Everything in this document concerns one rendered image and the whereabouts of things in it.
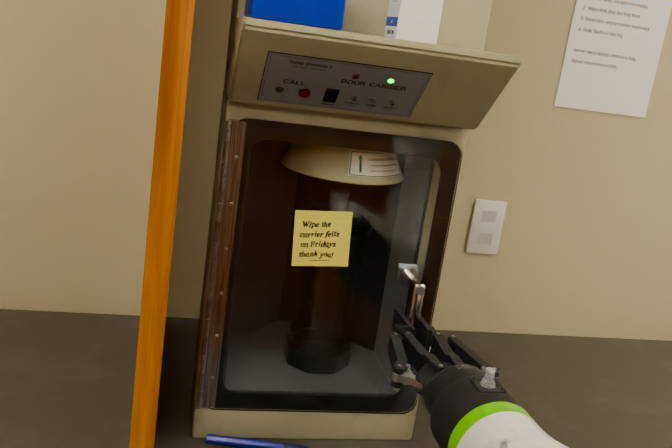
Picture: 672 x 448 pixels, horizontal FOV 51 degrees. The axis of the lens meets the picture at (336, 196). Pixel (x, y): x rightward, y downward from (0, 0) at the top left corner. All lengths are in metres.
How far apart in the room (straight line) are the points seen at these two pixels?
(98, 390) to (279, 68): 0.59
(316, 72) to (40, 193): 0.70
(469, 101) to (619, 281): 0.89
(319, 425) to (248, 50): 0.55
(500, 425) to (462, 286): 0.86
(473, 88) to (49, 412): 0.72
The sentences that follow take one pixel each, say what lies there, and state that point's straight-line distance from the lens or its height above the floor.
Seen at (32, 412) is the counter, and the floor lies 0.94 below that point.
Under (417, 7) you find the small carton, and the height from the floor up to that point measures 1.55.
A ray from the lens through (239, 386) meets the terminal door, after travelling 1.00.
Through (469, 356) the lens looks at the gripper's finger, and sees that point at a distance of 0.89.
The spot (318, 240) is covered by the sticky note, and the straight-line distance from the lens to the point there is 0.93.
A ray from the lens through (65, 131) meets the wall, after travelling 1.35.
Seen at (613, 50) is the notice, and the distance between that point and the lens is 1.55.
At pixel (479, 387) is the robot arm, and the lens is 0.74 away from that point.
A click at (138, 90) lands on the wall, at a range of 1.32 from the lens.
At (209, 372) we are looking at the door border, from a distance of 0.99.
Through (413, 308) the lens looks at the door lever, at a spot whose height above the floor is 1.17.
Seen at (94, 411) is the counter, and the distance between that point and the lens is 1.11.
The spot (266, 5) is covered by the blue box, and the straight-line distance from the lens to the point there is 0.78.
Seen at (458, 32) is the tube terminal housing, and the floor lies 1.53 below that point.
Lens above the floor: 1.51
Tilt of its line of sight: 13 degrees down
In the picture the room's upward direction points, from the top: 8 degrees clockwise
